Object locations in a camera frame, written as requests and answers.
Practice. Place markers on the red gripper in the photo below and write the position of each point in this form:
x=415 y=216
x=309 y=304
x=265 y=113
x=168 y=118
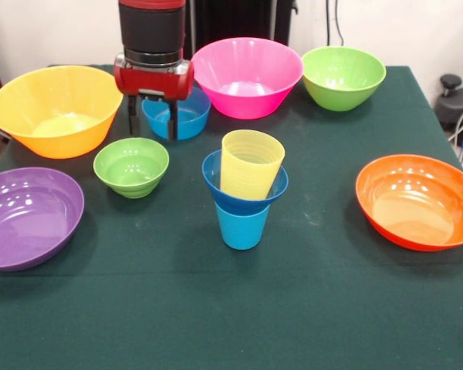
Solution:
x=154 y=83

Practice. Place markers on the small green plastic bowl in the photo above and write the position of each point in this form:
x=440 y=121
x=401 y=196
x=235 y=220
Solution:
x=131 y=169

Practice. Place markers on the translucent yellow plastic cup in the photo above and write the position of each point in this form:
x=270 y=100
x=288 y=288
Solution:
x=247 y=173

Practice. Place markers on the small dark blue bowl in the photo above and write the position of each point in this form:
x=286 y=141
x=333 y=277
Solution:
x=243 y=204

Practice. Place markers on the light blue plastic cup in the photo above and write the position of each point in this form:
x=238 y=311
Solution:
x=241 y=231

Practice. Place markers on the large green plastic bowl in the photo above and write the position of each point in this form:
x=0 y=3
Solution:
x=341 y=73

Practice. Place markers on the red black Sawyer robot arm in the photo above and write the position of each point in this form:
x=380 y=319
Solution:
x=152 y=31

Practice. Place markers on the translucent light blue bowl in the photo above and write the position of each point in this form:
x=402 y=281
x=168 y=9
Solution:
x=193 y=115

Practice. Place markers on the large yellow plastic bowl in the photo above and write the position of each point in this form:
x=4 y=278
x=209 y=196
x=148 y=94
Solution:
x=58 y=96

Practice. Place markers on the large pink plastic bowl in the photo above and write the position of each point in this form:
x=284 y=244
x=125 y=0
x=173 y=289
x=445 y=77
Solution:
x=247 y=65

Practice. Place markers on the shallow purple plastic bowl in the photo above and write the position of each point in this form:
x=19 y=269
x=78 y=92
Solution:
x=27 y=219

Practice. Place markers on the dark green tablecloth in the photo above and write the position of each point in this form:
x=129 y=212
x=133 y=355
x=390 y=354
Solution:
x=231 y=308

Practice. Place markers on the shallow orange plastic bowl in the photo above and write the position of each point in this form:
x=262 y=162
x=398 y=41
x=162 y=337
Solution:
x=416 y=204

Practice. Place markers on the black knob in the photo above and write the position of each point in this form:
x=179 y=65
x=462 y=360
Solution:
x=450 y=81

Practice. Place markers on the black round base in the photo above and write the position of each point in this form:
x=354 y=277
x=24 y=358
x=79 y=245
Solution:
x=461 y=104

